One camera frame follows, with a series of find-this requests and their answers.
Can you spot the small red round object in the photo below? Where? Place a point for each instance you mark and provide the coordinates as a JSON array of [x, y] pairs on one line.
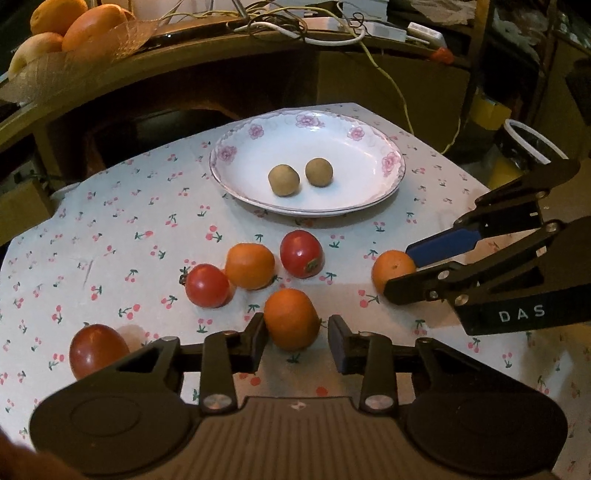
[[443, 55]]

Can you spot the large orange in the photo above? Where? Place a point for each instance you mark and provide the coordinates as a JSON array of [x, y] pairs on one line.
[[55, 14], [94, 27]]

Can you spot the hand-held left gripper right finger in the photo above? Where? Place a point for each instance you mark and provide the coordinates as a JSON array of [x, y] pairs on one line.
[[337, 344]]

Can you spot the small orange tangerine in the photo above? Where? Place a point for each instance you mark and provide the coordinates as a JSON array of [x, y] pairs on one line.
[[392, 272], [292, 319], [250, 266]]

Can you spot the white power strip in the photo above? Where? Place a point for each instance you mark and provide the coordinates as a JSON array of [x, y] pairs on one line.
[[369, 28]]

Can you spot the large dark red tomato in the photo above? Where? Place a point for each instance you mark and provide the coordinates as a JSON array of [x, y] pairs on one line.
[[97, 350]]

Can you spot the yellow trash bin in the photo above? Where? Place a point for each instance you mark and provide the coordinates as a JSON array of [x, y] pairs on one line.
[[498, 161]]

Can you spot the glass fruit bowl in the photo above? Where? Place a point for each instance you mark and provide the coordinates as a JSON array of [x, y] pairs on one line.
[[55, 74]]

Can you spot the small red tomato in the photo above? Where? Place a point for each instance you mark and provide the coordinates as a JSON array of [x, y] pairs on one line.
[[207, 286], [301, 254]]

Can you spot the curved wooden desk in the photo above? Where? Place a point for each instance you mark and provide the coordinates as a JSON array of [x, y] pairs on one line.
[[221, 50]]

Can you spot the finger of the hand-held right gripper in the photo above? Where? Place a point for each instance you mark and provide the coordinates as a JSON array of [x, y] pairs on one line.
[[443, 247], [415, 288]]

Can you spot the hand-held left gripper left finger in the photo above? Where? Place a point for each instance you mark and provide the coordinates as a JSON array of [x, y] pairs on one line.
[[255, 344]]

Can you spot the pale yellow apple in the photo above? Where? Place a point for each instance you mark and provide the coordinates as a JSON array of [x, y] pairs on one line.
[[34, 53]]

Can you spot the cherry print white tablecloth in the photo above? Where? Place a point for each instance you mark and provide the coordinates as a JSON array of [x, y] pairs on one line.
[[138, 207]]

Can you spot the floral rim white plate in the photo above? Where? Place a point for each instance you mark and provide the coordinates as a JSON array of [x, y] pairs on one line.
[[341, 157]]

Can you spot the white power adapter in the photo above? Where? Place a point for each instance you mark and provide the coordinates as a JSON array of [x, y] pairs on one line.
[[427, 33]]

